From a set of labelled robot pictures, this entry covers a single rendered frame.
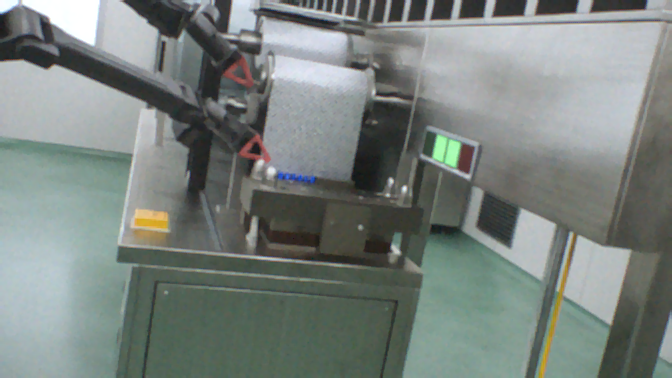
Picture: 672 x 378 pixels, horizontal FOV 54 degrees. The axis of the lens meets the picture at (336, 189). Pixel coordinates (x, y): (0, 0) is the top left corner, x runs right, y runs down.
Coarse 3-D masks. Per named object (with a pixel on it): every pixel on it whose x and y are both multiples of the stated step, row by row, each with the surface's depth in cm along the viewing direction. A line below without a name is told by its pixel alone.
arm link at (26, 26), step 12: (0, 12) 117; (12, 12) 117; (24, 12) 117; (36, 12) 120; (0, 24) 118; (12, 24) 115; (24, 24) 115; (36, 24) 117; (0, 36) 119; (12, 36) 113; (24, 36) 114; (36, 36) 115; (0, 48) 114; (12, 48) 115; (0, 60) 116; (12, 60) 117
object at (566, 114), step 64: (384, 64) 179; (448, 64) 141; (512, 64) 116; (576, 64) 98; (640, 64) 85; (384, 128) 173; (448, 128) 137; (512, 128) 113; (576, 128) 96; (640, 128) 86; (512, 192) 111; (576, 192) 95; (640, 192) 88
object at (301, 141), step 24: (288, 120) 158; (312, 120) 160; (336, 120) 161; (360, 120) 163; (264, 144) 158; (288, 144) 160; (312, 144) 161; (336, 144) 163; (288, 168) 161; (312, 168) 163; (336, 168) 164
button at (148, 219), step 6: (138, 210) 146; (144, 210) 147; (138, 216) 141; (144, 216) 142; (150, 216) 143; (156, 216) 144; (162, 216) 145; (138, 222) 141; (144, 222) 142; (150, 222) 142; (156, 222) 142; (162, 222) 143; (156, 228) 143; (162, 228) 143
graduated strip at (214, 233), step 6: (204, 192) 186; (204, 198) 180; (204, 204) 173; (204, 210) 167; (210, 210) 168; (210, 216) 162; (210, 222) 156; (210, 228) 151; (216, 228) 152; (210, 234) 147; (216, 234) 147; (216, 240) 143; (216, 246) 139; (222, 246) 139
